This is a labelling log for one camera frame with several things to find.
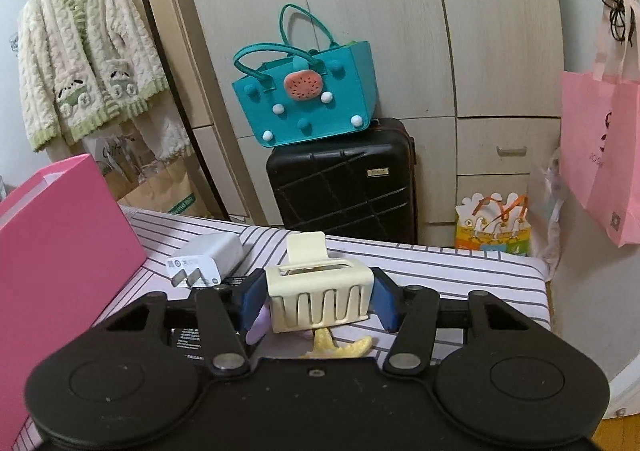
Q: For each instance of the yellow starfish hair clip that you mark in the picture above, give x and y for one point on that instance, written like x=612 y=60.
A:
x=345 y=348

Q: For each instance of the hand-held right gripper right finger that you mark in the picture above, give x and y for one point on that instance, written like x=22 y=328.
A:
x=385 y=303

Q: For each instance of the black rectangular device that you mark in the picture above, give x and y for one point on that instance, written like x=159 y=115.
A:
x=187 y=346

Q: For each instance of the striped tablecloth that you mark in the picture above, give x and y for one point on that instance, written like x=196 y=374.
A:
x=450 y=271

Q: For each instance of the purple starfish hair clip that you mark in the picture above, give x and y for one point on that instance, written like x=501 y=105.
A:
x=259 y=328

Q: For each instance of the colourful gift bag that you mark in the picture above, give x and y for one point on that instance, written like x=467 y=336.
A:
x=492 y=231

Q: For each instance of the teal felt handbag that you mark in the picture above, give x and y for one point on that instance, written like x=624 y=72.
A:
x=310 y=116

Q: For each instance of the pink tote bag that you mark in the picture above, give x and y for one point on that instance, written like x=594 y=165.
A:
x=605 y=156

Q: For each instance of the cream fluffy cardigan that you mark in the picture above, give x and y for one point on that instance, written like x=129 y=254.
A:
x=60 y=46

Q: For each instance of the clear plastic bag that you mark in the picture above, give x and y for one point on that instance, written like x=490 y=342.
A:
x=547 y=211

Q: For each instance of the white door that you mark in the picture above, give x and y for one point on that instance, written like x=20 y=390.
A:
x=590 y=306

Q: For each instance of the pink cardboard box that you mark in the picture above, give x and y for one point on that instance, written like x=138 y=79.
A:
x=60 y=256

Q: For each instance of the brown paper bag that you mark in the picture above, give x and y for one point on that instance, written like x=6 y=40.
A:
x=165 y=191

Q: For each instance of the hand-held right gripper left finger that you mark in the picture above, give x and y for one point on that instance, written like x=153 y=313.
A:
x=247 y=303

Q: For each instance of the white charger plug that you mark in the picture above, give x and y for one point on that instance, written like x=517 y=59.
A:
x=210 y=253

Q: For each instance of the beige wooden wardrobe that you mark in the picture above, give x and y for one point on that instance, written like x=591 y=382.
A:
x=400 y=31

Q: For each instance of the black clothes rack pole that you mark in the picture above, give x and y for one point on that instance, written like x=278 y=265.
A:
x=170 y=71

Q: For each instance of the black hard suitcase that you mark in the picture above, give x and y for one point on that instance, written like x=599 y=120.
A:
x=340 y=191

